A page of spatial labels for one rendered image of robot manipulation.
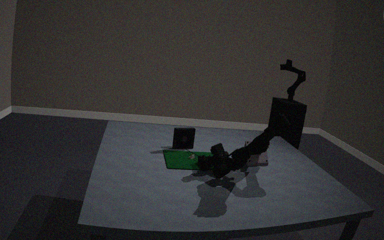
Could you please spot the green circuit board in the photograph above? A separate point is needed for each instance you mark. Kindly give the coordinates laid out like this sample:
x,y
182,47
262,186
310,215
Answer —
x,y
183,160

